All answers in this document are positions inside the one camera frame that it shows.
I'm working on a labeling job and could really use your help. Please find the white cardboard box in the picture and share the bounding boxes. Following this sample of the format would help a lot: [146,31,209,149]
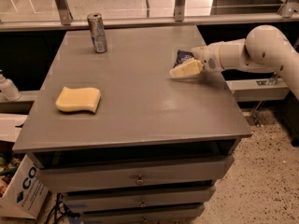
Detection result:
[0,156,49,219]

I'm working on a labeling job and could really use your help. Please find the black cables on floor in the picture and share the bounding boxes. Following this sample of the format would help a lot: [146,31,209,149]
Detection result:
[44,193,82,224]

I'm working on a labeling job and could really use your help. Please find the yellow sponge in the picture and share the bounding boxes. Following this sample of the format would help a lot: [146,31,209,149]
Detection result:
[55,87,101,113]

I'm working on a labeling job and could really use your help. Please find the metal railing frame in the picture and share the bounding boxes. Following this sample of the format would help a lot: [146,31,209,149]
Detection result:
[0,0,299,31]

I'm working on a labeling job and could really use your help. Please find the grey drawer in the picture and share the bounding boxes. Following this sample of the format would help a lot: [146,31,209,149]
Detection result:
[64,186,215,213]
[81,204,204,224]
[37,155,234,193]

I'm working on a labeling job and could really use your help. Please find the bottom grey drawer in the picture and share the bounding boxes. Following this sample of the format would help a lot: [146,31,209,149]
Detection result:
[81,204,204,224]

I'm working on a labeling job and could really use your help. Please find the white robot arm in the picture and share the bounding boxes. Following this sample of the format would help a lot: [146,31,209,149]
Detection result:
[169,25,299,98]

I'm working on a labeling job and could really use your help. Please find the top grey drawer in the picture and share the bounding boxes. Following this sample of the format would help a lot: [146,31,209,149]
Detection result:
[37,155,234,193]

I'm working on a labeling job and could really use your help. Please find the silver drink can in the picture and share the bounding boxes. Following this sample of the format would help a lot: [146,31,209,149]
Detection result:
[87,13,107,53]

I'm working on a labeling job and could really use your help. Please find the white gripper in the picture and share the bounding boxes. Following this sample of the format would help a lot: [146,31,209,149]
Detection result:
[169,42,222,78]

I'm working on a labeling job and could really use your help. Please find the dark blue rxbar packet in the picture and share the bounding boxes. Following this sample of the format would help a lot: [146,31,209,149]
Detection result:
[174,49,193,66]

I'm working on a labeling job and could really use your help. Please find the white plastic bottle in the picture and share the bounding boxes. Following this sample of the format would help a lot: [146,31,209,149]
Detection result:
[0,70,21,101]

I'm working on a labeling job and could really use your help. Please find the middle grey drawer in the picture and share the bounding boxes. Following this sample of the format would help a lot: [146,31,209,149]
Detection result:
[64,186,215,213]

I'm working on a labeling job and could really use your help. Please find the grey drawer cabinet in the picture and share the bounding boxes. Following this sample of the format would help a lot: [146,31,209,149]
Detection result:
[12,25,253,224]

